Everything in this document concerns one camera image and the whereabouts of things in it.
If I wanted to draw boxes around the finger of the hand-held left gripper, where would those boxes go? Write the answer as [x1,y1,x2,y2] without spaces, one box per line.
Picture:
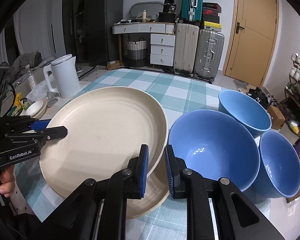
[5,126,68,153]
[1,116,50,137]

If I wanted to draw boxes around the grey clothing pile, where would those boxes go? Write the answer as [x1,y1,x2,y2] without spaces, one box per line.
[11,51,43,75]

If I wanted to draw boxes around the white sheer curtain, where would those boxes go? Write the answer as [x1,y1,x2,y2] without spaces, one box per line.
[14,0,64,63]

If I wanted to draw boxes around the teal suitcase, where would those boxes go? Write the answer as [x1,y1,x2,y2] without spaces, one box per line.
[181,0,204,24]

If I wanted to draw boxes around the small brown cardboard box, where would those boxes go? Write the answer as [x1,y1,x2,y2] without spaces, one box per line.
[267,105,286,130]

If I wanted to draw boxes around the wooden shoe rack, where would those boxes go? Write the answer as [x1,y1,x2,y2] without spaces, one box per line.
[280,52,300,135]

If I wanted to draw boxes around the grey door rug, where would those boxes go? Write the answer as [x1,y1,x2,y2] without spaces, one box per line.
[234,79,250,90]

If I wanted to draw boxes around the black shoebox red logo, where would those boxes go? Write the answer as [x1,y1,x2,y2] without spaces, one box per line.
[202,7,220,15]

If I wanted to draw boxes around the plain black shoebox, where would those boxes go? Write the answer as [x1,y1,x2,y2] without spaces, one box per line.
[202,14,220,23]

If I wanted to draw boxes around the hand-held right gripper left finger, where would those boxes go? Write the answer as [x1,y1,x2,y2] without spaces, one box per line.
[40,144,150,240]

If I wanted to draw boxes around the dark glass cabinet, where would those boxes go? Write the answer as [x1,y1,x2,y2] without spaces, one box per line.
[62,0,87,63]

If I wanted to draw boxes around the silver suitcase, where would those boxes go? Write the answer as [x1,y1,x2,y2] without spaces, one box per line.
[192,29,225,80]

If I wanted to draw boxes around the clear plastic bag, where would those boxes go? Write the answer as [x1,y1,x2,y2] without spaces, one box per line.
[27,81,50,100]

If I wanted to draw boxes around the teal checked tablecloth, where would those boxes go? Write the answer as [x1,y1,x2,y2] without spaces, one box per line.
[14,69,290,240]

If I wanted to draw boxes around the woven laundry basket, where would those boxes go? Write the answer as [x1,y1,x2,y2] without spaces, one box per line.
[125,37,148,68]

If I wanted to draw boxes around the wooden door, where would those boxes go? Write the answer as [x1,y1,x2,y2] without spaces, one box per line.
[224,0,279,88]

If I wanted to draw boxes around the clear plastic water bottle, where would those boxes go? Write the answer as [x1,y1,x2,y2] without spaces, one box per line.
[26,64,37,87]

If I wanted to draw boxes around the oval grey-framed mirror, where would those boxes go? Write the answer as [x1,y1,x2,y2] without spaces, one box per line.
[129,2,164,20]

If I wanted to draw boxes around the small white dish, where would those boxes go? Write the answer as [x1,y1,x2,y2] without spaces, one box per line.
[24,100,48,119]

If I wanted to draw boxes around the blue bowl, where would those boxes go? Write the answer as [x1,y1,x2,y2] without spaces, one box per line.
[169,109,261,192]
[252,130,300,198]
[218,89,272,138]

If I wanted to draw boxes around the dark grey refrigerator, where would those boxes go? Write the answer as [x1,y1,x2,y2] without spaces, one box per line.
[84,0,124,67]

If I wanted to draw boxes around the yellow snack packet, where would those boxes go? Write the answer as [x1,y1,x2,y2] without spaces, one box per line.
[12,94,24,113]

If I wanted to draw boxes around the black printed pouch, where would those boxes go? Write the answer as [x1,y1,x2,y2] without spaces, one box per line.
[164,0,178,14]

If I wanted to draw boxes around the person's left hand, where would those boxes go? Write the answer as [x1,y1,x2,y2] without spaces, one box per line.
[0,166,16,198]

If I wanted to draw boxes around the yellow and black shoebox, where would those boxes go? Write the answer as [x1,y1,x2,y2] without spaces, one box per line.
[201,21,223,30]

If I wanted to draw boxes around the white dressing table with drawers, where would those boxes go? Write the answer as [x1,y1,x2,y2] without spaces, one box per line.
[112,21,177,67]

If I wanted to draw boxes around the beige suitcase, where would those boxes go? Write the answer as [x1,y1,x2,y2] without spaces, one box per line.
[173,21,200,74]

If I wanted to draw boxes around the scattered group of sneakers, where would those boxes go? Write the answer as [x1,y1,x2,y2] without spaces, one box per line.
[247,87,278,110]

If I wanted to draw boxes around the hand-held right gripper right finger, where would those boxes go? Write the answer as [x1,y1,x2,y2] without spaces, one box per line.
[164,144,285,240]

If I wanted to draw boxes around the white electric kettle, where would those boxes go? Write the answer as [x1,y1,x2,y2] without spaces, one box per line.
[43,54,81,99]

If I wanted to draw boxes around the black storage box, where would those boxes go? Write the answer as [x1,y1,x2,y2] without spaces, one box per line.
[158,12,177,23]

